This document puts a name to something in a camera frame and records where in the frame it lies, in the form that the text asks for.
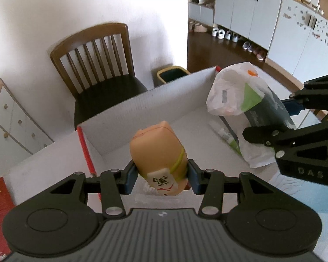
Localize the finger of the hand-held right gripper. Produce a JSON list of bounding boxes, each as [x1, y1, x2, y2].
[[283, 72, 328, 117], [242, 119, 328, 161]]

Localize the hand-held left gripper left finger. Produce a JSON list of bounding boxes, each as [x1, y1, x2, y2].
[[48, 160, 139, 219]]

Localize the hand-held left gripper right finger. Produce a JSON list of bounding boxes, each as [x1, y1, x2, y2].
[[188, 159, 275, 219]]

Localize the beige plush toy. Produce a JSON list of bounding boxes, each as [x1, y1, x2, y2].
[[129, 120, 188, 196]]

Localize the red cardboard box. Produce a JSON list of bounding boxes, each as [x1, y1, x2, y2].
[[1, 65, 263, 208]]

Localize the white plastic bag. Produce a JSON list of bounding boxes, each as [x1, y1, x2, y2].
[[224, 87, 298, 168], [206, 61, 272, 116]]

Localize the white green tube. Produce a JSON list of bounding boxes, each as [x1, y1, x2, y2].
[[209, 121, 242, 156]]

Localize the dark wooden chair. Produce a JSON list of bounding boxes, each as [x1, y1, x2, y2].
[[50, 22, 148, 130]]

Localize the row of shoes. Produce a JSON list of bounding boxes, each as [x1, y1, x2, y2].
[[211, 27, 265, 60]]

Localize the yellow green trash bin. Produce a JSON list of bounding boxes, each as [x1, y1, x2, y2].
[[156, 65, 191, 86]]

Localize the white wooden-top sideboard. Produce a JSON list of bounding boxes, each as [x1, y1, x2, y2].
[[0, 78, 55, 156]]

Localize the pink slippers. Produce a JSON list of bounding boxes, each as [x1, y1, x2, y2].
[[188, 20, 208, 33]]

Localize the white wall cupboard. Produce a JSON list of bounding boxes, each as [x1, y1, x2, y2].
[[213, 0, 328, 78]]

